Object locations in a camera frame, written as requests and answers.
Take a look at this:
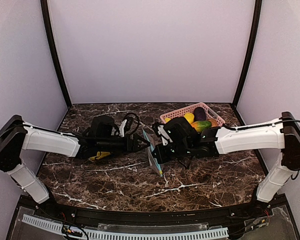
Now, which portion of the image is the clear zip bag yellow slider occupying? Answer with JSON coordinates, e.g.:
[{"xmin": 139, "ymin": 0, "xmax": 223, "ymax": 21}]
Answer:
[{"xmin": 87, "ymin": 149, "xmax": 112, "ymax": 162}]

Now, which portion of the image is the large yellow toy fruit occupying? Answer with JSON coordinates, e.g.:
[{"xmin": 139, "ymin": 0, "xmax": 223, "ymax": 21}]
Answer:
[{"xmin": 88, "ymin": 151, "xmax": 111, "ymax": 161}]

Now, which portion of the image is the yellow toy fruit front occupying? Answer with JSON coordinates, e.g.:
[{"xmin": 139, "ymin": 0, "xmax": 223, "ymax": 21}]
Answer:
[{"xmin": 184, "ymin": 112, "xmax": 195, "ymax": 124}]

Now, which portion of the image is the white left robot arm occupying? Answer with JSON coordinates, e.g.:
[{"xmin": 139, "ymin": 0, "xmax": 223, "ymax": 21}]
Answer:
[{"xmin": 0, "ymin": 113, "xmax": 150, "ymax": 204}]

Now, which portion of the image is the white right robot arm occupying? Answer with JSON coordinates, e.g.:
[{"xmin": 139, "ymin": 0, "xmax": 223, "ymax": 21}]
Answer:
[{"xmin": 147, "ymin": 111, "xmax": 300, "ymax": 203}]

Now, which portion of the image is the green orange toy mango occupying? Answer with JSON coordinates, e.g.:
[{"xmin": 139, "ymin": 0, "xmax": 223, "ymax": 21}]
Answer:
[{"xmin": 190, "ymin": 120, "xmax": 212, "ymax": 133}]

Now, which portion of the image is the yellow toy banana piece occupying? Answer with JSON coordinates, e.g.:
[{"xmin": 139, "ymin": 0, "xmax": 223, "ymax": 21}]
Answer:
[{"xmin": 164, "ymin": 117, "xmax": 171, "ymax": 123}]

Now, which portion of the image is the dark purple toy fruit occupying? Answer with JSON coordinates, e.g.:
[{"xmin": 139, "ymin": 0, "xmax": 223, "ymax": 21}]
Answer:
[{"xmin": 193, "ymin": 106, "xmax": 207, "ymax": 122}]

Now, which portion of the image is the brown toy potato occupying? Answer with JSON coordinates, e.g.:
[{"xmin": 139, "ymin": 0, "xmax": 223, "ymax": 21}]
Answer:
[{"xmin": 207, "ymin": 118, "xmax": 218, "ymax": 128}]

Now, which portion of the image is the pink perforated plastic basket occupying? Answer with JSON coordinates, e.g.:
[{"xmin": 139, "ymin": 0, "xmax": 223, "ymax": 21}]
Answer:
[{"xmin": 160, "ymin": 102, "xmax": 226, "ymax": 127}]

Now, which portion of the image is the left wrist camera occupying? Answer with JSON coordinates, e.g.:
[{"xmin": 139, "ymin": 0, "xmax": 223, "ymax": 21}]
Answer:
[{"xmin": 119, "ymin": 112, "xmax": 140, "ymax": 138}]

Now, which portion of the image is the white slotted cable duct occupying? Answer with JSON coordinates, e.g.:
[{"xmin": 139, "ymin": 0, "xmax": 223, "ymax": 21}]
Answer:
[{"xmin": 22, "ymin": 214, "xmax": 229, "ymax": 240}]

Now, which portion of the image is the black right corner frame post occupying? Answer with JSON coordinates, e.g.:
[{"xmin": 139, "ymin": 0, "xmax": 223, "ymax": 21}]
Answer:
[{"xmin": 232, "ymin": 0, "xmax": 263, "ymax": 108}]

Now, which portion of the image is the black corner frame post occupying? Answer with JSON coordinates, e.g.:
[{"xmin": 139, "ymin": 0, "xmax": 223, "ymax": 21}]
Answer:
[
  {"xmin": 232, "ymin": 0, "xmax": 263, "ymax": 108},
  {"xmin": 40, "ymin": 0, "xmax": 73, "ymax": 109}
]

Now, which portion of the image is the black front frame rail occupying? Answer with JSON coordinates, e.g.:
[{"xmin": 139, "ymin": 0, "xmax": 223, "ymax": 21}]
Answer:
[{"xmin": 9, "ymin": 194, "xmax": 295, "ymax": 230}]

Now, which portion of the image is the black left corner frame post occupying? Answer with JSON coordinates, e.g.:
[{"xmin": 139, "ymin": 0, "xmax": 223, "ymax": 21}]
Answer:
[{"xmin": 40, "ymin": 0, "xmax": 73, "ymax": 109}]

